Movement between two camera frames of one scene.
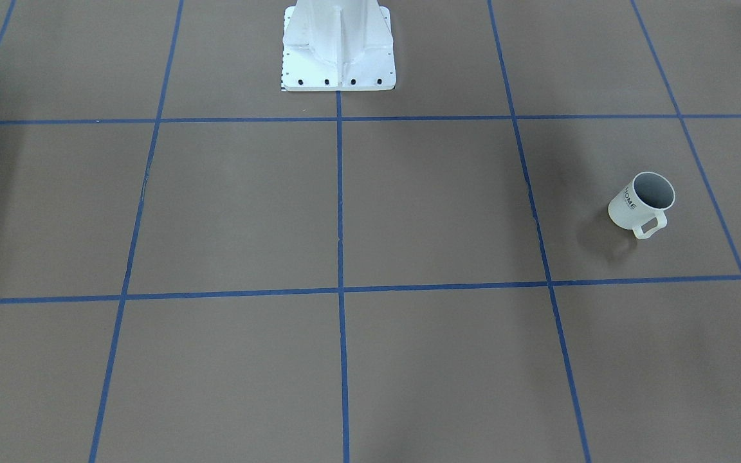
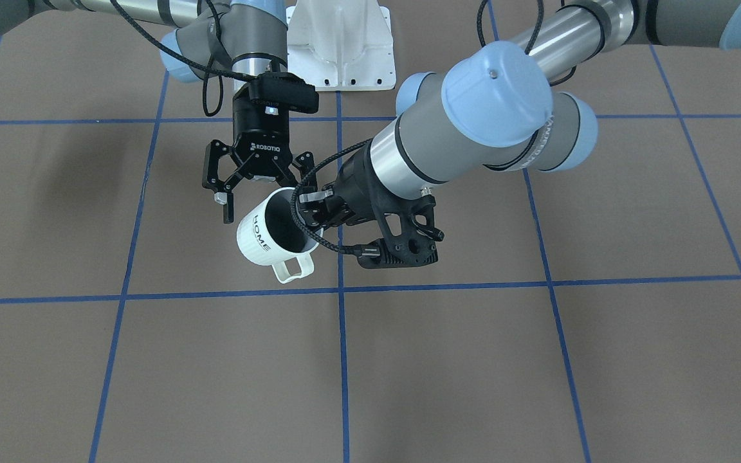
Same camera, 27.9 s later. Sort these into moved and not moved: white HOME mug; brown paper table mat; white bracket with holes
Moved: white HOME mug
Not moved: brown paper table mat; white bracket with holes
